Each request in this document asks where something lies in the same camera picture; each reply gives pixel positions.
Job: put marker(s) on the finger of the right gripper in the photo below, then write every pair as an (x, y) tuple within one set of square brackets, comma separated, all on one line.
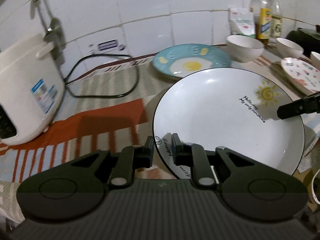
[(307, 105)]

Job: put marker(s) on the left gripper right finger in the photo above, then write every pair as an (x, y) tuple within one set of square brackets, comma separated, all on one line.
[(194, 156)]

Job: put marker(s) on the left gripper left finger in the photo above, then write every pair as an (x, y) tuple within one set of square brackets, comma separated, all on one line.
[(125, 163)]

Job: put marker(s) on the white ribbed bowl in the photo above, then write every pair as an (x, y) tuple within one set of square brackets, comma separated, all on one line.
[(244, 49), (315, 59), (288, 48)]

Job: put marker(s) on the white sunshine plate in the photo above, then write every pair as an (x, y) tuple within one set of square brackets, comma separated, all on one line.
[(229, 107)]

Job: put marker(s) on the blue fried egg plate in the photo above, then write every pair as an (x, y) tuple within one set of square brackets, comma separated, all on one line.
[(184, 59)]

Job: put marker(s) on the striped patchwork table cloth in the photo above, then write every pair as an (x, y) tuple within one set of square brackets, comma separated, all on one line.
[(84, 125)]

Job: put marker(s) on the black wok with lid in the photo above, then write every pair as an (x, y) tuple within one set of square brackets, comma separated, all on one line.
[(308, 39)]

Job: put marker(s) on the vinegar bottle yellow cap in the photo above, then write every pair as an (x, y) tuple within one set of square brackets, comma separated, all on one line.
[(276, 21)]

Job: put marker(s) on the white green salt bag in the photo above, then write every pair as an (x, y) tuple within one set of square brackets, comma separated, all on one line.
[(242, 22)]

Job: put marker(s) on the cooking wine bottle yellow label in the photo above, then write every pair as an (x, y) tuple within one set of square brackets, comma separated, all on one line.
[(261, 10)]

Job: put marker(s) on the white rice cooker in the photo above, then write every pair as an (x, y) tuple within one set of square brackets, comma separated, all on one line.
[(31, 89)]

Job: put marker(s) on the hanging metal spatula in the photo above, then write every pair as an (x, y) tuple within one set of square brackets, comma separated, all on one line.
[(53, 30)]

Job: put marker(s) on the wall label sticker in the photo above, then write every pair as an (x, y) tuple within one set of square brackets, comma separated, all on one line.
[(105, 47)]

